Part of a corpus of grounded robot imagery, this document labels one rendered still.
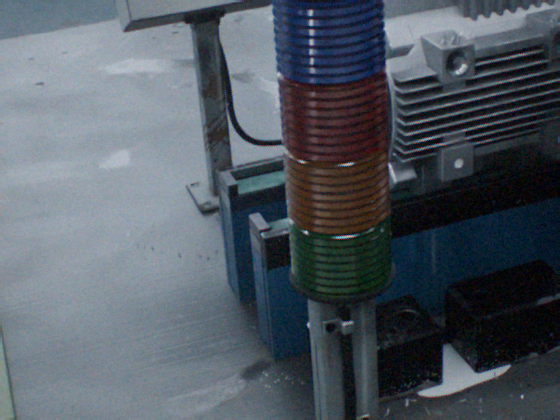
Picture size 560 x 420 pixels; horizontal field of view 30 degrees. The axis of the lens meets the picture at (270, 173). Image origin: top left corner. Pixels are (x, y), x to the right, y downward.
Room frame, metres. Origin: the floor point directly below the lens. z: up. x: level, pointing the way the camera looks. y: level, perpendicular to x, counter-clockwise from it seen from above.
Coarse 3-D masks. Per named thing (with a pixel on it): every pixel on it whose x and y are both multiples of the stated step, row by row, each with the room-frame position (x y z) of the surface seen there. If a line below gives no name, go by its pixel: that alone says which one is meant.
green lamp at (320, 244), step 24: (312, 240) 0.51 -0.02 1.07; (336, 240) 0.51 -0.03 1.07; (360, 240) 0.51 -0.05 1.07; (384, 240) 0.52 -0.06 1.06; (312, 264) 0.51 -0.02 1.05; (336, 264) 0.51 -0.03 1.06; (360, 264) 0.51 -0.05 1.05; (384, 264) 0.52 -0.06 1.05; (312, 288) 0.51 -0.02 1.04; (336, 288) 0.51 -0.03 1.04; (360, 288) 0.51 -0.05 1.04
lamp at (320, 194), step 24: (288, 168) 0.52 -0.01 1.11; (312, 168) 0.51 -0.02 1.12; (336, 168) 0.51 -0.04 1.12; (360, 168) 0.51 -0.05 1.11; (384, 168) 0.52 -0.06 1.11; (288, 192) 0.53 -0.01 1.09; (312, 192) 0.51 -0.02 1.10; (336, 192) 0.51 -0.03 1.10; (360, 192) 0.51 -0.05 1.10; (384, 192) 0.52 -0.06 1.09; (288, 216) 0.53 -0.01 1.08; (312, 216) 0.51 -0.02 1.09; (336, 216) 0.51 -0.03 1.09; (360, 216) 0.51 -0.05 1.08; (384, 216) 0.52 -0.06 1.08
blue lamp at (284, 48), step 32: (288, 0) 0.52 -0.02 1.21; (352, 0) 0.51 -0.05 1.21; (288, 32) 0.52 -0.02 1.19; (320, 32) 0.51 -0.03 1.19; (352, 32) 0.51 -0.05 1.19; (384, 32) 0.53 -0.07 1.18; (288, 64) 0.52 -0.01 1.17; (320, 64) 0.51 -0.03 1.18; (352, 64) 0.51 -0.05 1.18; (384, 64) 0.52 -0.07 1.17
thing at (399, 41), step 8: (392, 24) 0.80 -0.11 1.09; (400, 24) 0.80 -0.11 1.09; (392, 32) 0.80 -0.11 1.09; (400, 32) 0.80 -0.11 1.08; (408, 32) 0.80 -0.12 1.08; (392, 40) 0.79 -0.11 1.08; (400, 40) 0.79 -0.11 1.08; (408, 40) 0.79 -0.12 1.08; (392, 48) 0.79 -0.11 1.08; (400, 48) 0.79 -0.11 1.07; (408, 48) 0.79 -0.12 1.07; (392, 56) 0.80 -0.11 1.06; (400, 56) 0.80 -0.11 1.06; (392, 168) 0.80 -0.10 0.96; (400, 168) 0.80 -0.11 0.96; (408, 168) 0.80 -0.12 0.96; (392, 176) 0.79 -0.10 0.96; (400, 176) 0.79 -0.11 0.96; (408, 176) 0.79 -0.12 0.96; (416, 176) 0.79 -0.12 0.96; (392, 184) 0.79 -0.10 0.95; (400, 184) 0.79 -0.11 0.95; (408, 184) 0.80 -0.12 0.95
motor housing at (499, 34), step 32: (384, 0) 0.83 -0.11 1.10; (416, 0) 0.84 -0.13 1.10; (448, 0) 0.85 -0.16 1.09; (416, 32) 0.82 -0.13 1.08; (480, 32) 0.83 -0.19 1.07; (512, 32) 0.83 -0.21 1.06; (416, 64) 0.80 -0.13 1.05; (480, 64) 0.80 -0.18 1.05; (512, 64) 0.81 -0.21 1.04; (416, 96) 0.78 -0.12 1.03; (448, 96) 0.80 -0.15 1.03; (480, 96) 0.79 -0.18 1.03; (512, 96) 0.81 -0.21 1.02; (544, 96) 0.82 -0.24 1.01; (416, 128) 0.78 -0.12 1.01; (448, 128) 0.79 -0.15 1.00; (480, 128) 0.80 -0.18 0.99; (512, 128) 0.82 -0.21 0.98; (416, 160) 0.81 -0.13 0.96; (480, 160) 0.84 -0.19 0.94; (512, 160) 0.85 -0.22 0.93
